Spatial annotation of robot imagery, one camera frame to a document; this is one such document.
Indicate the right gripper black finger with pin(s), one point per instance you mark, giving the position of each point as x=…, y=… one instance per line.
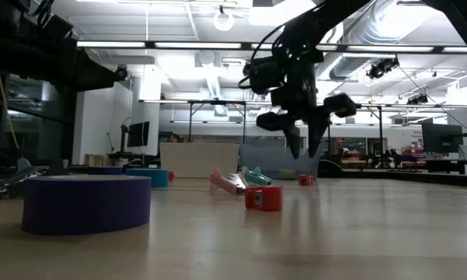
x=294, y=142
x=316, y=134

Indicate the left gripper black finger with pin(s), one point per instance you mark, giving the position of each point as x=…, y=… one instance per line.
x=95, y=74

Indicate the teal stapler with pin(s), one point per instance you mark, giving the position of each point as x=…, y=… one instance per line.
x=256, y=178

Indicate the pink stapler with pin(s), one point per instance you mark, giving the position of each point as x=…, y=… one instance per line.
x=225, y=183

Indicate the light blue tape roll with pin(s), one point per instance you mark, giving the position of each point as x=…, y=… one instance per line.
x=147, y=178

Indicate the silver metal tool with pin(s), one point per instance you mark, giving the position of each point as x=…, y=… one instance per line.
x=19, y=183

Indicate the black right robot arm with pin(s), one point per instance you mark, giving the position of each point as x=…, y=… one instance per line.
x=326, y=15

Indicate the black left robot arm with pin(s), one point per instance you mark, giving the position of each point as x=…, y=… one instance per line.
x=8, y=23

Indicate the purple tape roll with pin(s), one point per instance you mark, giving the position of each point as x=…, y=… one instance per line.
x=85, y=206

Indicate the black ceiling spotlight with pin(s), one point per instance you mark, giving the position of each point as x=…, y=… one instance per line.
x=121, y=73

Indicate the grey translucent plastic bin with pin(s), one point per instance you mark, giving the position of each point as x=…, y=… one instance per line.
x=268, y=157

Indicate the ceiling light bar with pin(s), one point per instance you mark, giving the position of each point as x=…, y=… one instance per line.
x=112, y=44
x=198, y=45
x=262, y=46
x=392, y=48
x=456, y=49

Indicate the black computer monitor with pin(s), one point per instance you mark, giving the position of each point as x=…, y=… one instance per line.
x=138, y=134
x=442, y=138

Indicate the wooden crate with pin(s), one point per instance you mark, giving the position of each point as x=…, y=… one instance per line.
x=97, y=160

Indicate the white plastic bin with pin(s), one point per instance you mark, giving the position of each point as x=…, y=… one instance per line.
x=198, y=159

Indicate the cluttered workbench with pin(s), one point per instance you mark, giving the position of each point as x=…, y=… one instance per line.
x=412, y=161

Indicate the person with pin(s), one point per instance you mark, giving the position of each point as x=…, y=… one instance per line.
x=173, y=138

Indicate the silver air duct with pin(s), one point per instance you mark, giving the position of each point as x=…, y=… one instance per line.
x=349, y=66

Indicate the black overhead gantry frame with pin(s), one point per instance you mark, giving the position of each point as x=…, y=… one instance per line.
x=217, y=102
x=380, y=136

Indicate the black ceiling camera cluster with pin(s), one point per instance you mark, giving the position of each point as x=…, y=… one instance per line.
x=417, y=100
x=382, y=68

